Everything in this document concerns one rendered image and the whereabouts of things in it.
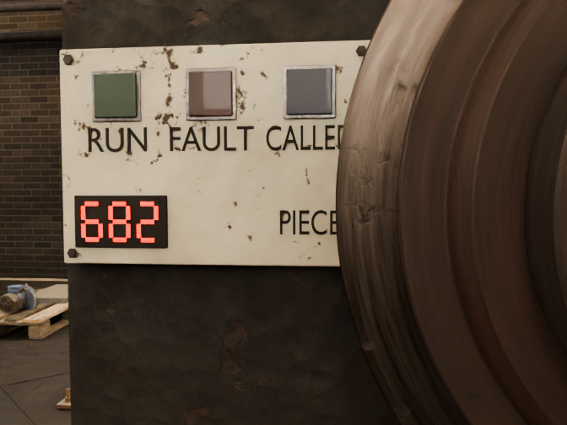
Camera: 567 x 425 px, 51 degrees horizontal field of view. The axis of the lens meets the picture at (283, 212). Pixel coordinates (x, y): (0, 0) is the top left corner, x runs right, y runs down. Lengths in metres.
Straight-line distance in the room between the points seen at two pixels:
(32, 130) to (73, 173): 6.89
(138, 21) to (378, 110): 0.27
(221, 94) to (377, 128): 0.18
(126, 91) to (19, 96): 7.03
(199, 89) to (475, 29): 0.24
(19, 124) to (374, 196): 7.22
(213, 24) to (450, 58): 0.25
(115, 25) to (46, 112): 6.81
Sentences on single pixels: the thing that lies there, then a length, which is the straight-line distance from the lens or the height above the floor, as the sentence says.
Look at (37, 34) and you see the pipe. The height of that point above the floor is 2.71.
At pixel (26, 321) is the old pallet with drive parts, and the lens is 4.74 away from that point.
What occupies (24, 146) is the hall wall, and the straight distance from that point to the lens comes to 7.46.
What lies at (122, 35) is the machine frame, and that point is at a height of 1.25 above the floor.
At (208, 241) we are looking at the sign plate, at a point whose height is 1.08.
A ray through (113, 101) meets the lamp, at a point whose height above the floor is 1.20.
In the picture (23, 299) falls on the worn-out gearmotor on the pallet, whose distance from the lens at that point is 4.97.
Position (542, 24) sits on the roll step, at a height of 1.21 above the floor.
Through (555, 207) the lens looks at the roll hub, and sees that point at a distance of 0.28.
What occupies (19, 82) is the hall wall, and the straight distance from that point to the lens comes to 7.56.
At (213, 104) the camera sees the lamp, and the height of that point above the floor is 1.19.
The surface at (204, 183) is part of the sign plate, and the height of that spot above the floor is 1.13.
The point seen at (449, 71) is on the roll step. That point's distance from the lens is 0.34.
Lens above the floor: 1.13
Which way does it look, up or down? 3 degrees down
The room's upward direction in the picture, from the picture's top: straight up
